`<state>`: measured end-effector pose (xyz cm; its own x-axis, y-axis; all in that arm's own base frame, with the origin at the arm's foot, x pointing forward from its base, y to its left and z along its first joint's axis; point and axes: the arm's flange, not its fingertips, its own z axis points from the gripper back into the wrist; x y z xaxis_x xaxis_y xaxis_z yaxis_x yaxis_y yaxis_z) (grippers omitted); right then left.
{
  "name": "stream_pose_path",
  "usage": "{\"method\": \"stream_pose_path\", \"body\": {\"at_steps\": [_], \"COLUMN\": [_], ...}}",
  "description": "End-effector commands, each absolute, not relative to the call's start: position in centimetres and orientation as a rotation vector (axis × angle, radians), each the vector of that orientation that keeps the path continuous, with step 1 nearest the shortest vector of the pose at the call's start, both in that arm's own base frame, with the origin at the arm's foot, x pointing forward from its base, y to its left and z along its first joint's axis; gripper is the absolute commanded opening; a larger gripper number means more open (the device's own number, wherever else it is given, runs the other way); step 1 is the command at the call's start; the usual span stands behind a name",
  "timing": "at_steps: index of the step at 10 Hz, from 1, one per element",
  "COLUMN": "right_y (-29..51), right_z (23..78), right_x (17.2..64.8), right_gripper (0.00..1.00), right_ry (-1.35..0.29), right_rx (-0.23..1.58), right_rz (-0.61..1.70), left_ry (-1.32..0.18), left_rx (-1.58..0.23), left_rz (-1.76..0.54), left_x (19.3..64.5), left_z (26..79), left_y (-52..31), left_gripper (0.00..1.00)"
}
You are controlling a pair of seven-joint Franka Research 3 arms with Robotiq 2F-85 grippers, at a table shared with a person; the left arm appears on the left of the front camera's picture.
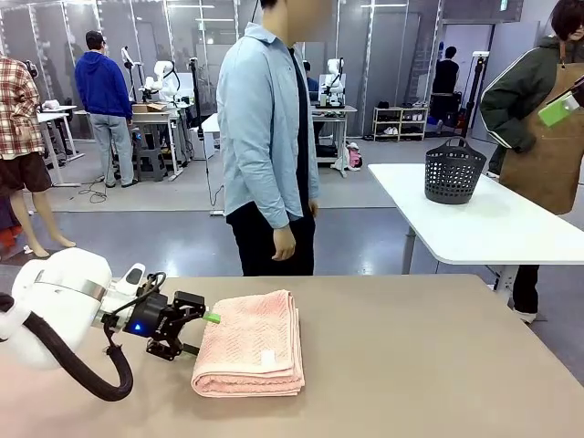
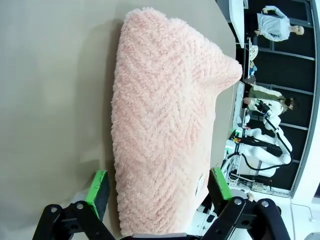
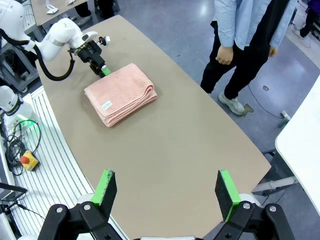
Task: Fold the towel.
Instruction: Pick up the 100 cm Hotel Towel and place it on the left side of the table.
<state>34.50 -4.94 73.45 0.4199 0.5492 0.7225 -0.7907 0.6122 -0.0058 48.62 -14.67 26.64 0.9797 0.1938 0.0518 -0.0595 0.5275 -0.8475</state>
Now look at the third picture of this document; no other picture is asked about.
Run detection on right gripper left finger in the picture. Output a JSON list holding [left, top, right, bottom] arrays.
[[37, 169, 126, 240]]

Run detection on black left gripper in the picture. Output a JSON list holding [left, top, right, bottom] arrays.
[[77, 41, 112, 78]]

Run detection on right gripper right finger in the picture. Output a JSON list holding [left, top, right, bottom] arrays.
[[203, 169, 296, 240]]

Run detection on pink herringbone towel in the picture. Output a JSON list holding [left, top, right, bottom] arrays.
[[83, 63, 158, 128]]

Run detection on person's left forearm blue sleeve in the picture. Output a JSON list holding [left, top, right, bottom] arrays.
[[269, 0, 298, 48]]

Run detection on person's right forearm blue sleeve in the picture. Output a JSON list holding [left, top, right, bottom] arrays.
[[214, 0, 248, 48]]

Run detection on person's right hand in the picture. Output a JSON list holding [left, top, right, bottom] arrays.
[[215, 45, 237, 66]]

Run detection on white ribbed mounting platform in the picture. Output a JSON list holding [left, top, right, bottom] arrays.
[[9, 86, 131, 240]]

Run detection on small white object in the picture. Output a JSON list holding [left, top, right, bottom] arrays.
[[46, 4, 60, 15]]

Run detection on yellow emergency stop button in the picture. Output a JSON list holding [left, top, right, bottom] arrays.
[[19, 149, 40, 172]]

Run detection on brown side table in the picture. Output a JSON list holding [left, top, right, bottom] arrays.
[[31, 0, 89, 26]]

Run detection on grey metal equipment rack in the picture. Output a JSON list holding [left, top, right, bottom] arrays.
[[0, 37, 38, 94]]

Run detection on brown floor tape patch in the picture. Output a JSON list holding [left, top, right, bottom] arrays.
[[240, 103, 255, 118]]

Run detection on white table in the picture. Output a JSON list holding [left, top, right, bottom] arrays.
[[251, 74, 320, 217]]

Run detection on white sneaker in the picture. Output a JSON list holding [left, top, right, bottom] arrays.
[[218, 92, 245, 116]]

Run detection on black flat device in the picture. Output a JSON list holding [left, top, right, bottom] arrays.
[[0, 181, 28, 201]]

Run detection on person in light blue shirt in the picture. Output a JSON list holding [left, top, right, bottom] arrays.
[[199, 0, 298, 116]]

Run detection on person in blue jacket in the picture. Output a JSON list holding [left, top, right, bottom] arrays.
[[299, 0, 320, 38]]

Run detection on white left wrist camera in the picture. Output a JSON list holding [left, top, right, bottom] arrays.
[[98, 36, 112, 47]]

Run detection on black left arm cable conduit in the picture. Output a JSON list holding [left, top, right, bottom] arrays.
[[0, 28, 76, 81]]

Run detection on black floor cable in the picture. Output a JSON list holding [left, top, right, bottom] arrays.
[[247, 84, 285, 119]]

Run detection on black cable bundle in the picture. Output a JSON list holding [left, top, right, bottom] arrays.
[[4, 119, 42, 176]]

